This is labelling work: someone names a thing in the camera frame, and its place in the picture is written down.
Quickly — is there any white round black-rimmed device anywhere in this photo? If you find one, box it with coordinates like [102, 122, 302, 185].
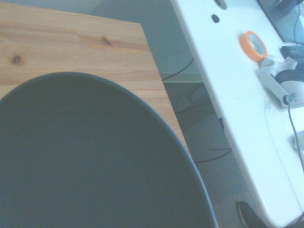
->
[273, 70, 304, 95]

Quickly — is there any small black device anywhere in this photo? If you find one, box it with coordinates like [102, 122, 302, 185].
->
[280, 45, 304, 61]

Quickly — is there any orange tape roll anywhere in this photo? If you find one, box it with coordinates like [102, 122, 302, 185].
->
[239, 30, 269, 63]

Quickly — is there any thin black floor cable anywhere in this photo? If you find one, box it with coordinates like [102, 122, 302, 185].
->
[162, 58, 195, 81]
[194, 147, 233, 164]

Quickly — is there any dark teal round plate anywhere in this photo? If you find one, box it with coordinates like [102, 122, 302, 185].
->
[0, 72, 217, 228]

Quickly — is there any grey desk cable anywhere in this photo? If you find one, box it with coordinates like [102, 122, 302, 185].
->
[284, 94, 304, 173]

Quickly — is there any white desk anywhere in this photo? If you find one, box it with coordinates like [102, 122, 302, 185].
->
[170, 0, 304, 228]

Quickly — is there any dark shoe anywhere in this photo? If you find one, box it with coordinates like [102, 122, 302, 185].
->
[237, 200, 269, 228]

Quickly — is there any crumpled clear plastic wrap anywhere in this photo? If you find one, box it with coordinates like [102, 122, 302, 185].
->
[255, 56, 297, 76]

